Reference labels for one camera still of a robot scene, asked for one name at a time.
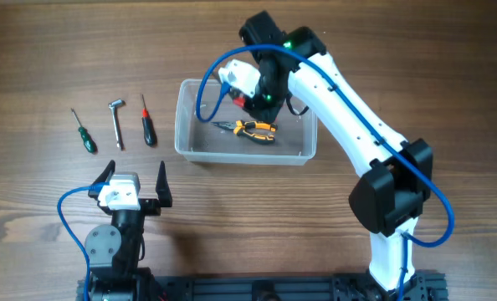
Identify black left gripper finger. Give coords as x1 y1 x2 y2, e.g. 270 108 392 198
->
155 161 172 207
92 160 115 186

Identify green handled screwdriver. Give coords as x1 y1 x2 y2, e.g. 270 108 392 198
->
70 108 97 154

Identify orange black needle-nose pliers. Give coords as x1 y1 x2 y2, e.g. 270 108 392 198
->
213 120 278 145

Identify black red handled screwdriver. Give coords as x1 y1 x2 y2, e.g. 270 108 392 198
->
141 94 157 147

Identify silver L-shaped socket wrench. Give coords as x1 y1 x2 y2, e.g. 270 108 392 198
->
108 99 126 151

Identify red handled snips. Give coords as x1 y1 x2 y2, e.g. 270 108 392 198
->
233 95 246 108

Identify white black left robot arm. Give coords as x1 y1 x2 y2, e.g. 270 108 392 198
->
76 161 172 301

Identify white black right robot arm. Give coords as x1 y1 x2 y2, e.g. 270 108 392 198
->
238 11 433 293

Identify clear plastic container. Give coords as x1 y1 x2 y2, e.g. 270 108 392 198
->
175 79 318 166

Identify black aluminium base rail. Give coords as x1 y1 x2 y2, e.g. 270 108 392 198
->
75 272 447 301

